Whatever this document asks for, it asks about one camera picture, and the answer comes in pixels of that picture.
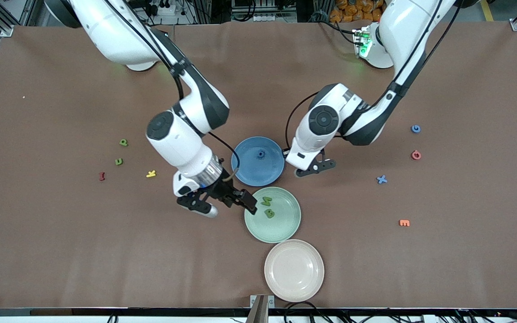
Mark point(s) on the green round plate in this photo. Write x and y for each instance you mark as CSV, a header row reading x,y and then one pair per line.
x,y
281,229

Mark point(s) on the green foam letter B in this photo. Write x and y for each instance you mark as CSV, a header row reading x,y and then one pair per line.
x,y
269,214

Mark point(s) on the beige round plate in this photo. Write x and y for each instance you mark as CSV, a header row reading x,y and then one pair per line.
x,y
294,270

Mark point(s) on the yellow foam letter K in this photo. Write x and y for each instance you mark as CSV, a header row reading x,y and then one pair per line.
x,y
151,174

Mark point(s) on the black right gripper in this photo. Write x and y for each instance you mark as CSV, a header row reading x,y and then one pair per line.
x,y
219,188

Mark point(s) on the blue round plate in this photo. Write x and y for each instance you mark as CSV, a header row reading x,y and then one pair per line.
x,y
254,172

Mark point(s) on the blue foam letter X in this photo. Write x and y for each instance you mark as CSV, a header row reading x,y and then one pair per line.
x,y
382,179

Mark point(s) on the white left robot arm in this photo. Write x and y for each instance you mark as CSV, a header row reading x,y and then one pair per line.
x,y
402,31

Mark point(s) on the blue foam letter G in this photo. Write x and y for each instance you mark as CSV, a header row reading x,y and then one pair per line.
x,y
412,129

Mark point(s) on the bag of orange fruits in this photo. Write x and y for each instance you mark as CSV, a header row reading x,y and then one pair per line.
x,y
355,10

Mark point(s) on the green foam letter N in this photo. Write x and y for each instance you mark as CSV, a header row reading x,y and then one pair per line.
x,y
266,201

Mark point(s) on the orange foam letter E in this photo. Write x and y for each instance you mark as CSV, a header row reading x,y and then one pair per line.
x,y
404,223

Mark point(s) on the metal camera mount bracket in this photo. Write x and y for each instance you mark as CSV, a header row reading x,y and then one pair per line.
x,y
260,309

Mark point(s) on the pink foam letter Q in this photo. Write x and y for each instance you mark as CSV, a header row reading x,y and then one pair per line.
x,y
413,155

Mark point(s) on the white power strip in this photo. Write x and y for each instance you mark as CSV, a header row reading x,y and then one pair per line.
x,y
164,9
272,18

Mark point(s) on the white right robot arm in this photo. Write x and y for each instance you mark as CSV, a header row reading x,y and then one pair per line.
x,y
182,143

